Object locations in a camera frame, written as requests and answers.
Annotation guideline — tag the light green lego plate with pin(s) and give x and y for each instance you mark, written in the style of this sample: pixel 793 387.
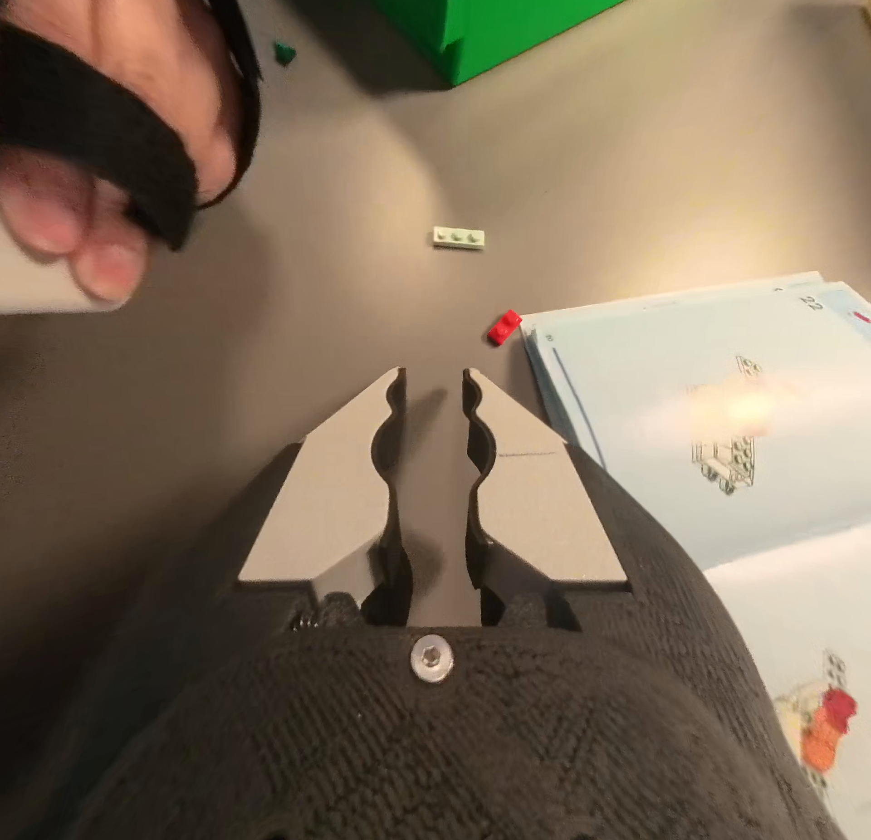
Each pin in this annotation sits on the light green lego plate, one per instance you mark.
pixel 459 238

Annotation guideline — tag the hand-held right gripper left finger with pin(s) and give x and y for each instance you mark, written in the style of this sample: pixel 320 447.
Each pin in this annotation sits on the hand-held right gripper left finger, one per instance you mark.
pixel 320 506

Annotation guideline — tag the small green lego piece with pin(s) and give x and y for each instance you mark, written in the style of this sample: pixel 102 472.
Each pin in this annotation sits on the small green lego piece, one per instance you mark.
pixel 285 53

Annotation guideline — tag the open light blue instruction booklet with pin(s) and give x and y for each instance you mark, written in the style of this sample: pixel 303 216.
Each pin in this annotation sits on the open light blue instruction booklet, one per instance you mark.
pixel 646 391

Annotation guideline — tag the person's left hand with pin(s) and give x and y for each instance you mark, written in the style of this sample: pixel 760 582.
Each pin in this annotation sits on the person's left hand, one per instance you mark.
pixel 136 30

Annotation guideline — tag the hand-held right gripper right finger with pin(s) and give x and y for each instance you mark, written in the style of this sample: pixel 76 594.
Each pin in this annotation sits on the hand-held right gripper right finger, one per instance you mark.
pixel 544 513

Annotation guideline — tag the small red lego piece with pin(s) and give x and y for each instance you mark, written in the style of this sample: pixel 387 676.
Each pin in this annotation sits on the small red lego piece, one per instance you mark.
pixel 505 327

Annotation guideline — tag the green plastic bin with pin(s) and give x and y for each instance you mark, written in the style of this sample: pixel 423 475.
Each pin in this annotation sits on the green plastic bin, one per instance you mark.
pixel 531 17

